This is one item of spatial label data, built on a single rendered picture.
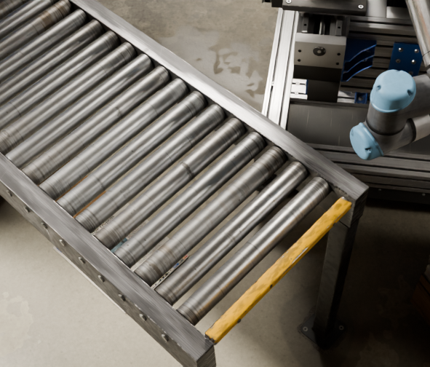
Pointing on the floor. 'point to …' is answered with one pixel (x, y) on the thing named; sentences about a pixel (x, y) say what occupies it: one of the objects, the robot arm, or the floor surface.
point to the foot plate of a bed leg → (325, 347)
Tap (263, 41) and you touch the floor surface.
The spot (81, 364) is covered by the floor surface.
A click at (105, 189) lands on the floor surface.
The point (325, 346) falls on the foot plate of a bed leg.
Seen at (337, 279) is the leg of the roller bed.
